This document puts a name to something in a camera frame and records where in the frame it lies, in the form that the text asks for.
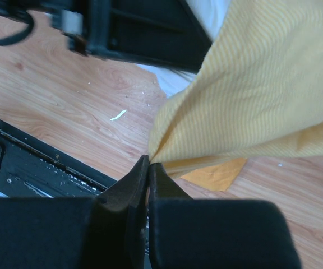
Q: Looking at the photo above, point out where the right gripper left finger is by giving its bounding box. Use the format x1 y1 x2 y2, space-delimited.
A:
0 155 149 268

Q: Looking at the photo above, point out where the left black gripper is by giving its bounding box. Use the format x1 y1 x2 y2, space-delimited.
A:
49 1 211 73

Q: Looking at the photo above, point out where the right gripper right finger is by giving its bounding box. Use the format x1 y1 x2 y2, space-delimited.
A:
149 164 302 268

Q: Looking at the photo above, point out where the white pillow with bear print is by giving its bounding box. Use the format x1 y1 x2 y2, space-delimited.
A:
137 0 231 98

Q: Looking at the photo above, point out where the yellow pillowcase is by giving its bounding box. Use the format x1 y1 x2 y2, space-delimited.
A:
149 1 323 178

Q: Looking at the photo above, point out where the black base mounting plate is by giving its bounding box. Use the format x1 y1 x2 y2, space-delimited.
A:
0 119 116 198

